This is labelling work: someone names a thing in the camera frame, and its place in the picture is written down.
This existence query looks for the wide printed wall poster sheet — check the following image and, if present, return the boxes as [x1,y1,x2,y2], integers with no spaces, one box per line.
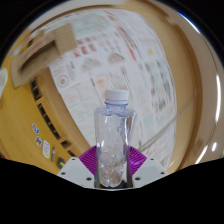
[49,9,178,163]

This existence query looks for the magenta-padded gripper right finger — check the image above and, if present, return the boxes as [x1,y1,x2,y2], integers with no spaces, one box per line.
[125,145,169,190]

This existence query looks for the ceiling lights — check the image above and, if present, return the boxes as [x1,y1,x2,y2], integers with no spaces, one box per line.
[195,74,222,165]

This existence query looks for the small blue sticker card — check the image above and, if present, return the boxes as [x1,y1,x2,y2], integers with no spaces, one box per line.
[31,122,41,135]
[34,135,44,147]

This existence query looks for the brown cardboard arch model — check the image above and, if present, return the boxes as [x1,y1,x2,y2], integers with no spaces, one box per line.
[10,22,78,89]

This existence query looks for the small dark tape measure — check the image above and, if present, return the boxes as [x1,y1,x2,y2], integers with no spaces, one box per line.
[56,157,67,170]

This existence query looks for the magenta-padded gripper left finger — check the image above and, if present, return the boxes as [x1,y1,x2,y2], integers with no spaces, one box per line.
[56,145,100,190]

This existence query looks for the white and yellow card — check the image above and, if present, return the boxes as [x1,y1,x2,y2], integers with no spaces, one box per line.
[41,139,52,160]

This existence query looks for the clear plastic water bottle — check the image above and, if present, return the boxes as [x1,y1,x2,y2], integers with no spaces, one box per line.
[93,89,137,188]

